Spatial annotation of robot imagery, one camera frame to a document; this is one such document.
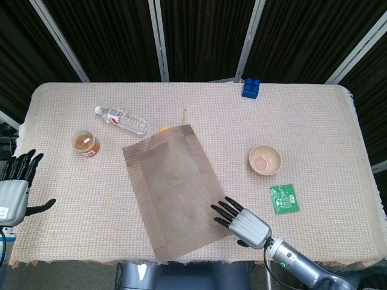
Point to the left black grey robot hand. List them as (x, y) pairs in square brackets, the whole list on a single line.
[(12, 196)]

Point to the right black grey robot hand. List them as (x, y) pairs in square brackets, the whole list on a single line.
[(249, 228)]

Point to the light brown bowl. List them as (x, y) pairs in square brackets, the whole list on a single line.
[(265, 160)]

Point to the brown woven placemat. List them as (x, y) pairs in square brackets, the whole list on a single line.
[(175, 187)]

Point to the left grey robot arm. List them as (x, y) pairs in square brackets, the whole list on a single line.
[(6, 232)]

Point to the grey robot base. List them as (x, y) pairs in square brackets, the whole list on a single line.
[(181, 278)]

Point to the green foil packet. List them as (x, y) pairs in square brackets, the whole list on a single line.
[(284, 199)]

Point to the round clear rubber band jar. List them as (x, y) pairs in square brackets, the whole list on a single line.
[(86, 143)]

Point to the beige woven tablecloth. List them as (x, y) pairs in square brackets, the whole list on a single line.
[(272, 121)]

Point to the yellow tape measure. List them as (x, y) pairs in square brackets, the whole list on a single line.
[(164, 128)]

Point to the dark pleated screen panel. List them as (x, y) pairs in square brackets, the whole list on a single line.
[(205, 39), (372, 105), (112, 39), (18, 60), (308, 33)]

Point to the clear plastic water bottle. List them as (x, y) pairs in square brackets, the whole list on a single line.
[(127, 121)]

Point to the blue toy building block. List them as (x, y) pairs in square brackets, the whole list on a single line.
[(251, 89)]

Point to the white metal screen post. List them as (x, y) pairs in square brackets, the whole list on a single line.
[(249, 42), (356, 51), (60, 42), (160, 42)]

